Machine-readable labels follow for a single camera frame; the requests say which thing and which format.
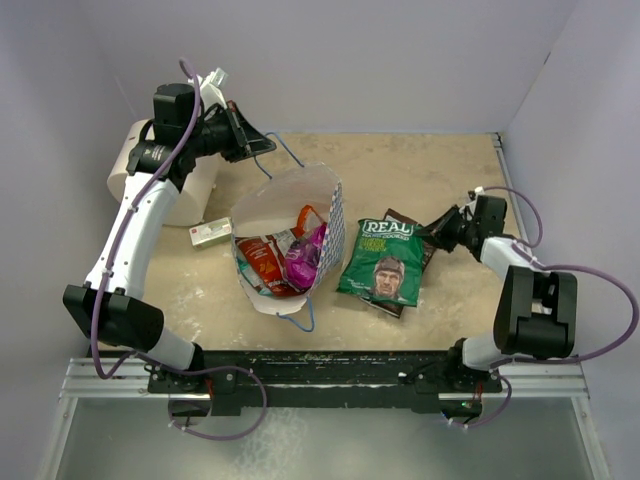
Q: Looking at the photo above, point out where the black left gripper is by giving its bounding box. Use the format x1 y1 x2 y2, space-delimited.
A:
185 101 276 164

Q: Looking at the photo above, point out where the brown chips bag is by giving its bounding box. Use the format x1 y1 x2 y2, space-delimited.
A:
361 208 436 319

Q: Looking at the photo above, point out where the green chips bag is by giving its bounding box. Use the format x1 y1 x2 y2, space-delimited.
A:
337 218 424 307

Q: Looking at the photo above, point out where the blue checkered paper bag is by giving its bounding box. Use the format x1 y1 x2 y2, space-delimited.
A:
231 163 346 320

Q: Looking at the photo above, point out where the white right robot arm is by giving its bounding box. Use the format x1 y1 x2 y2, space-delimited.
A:
416 193 577 391

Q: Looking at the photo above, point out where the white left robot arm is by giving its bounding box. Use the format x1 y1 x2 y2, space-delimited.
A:
63 83 276 392

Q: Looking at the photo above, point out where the red orange snack bag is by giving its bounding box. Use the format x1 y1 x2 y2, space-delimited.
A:
235 205 327 298

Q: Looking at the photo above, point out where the magenta snack bag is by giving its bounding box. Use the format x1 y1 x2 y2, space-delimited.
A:
284 223 327 291

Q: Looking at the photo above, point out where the white paper towel roll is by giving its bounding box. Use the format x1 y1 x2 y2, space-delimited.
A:
107 120 221 227

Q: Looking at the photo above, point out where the small green white box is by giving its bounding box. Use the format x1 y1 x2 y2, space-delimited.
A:
189 217 232 250

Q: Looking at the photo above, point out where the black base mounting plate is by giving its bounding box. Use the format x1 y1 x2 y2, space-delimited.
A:
145 350 502 417

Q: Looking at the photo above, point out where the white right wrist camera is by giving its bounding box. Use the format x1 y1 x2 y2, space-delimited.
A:
467 186 485 204

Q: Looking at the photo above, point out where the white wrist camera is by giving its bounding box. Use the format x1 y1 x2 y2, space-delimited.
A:
197 68 228 113
467 186 485 204

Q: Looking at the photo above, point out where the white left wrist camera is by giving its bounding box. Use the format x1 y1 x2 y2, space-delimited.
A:
197 68 228 113

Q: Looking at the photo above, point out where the aluminium rail frame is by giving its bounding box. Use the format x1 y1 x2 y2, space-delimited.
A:
39 132 611 480

